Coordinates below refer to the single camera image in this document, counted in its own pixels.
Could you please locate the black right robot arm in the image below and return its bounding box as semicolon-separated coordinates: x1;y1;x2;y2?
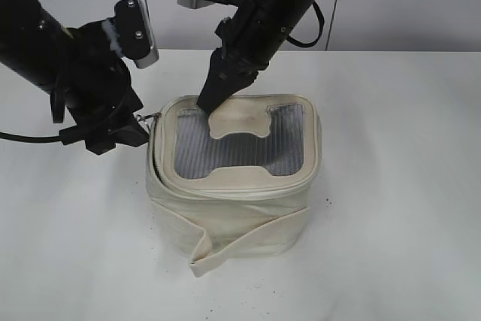
197;0;324;114

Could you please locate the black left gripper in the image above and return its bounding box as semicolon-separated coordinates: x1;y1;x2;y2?
56;52;149;155

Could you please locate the cream bag with mesh lid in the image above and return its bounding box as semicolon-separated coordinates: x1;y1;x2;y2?
146;94;322;277

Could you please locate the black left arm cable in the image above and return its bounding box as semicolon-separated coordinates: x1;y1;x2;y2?
0;131;65;146

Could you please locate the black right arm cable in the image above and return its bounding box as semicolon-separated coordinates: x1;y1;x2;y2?
287;1;326;48

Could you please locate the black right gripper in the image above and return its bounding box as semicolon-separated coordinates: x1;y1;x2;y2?
197;16;274;112

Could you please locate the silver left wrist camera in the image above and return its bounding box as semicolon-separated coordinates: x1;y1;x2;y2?
114;0;159;69

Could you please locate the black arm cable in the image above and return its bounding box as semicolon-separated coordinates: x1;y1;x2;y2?
0;131;65;146
287;1;326;48

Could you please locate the metal zipper pull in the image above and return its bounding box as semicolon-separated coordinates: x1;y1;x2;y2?
135;112;162;123

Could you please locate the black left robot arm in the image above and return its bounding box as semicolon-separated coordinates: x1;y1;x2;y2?
1;0;159;155

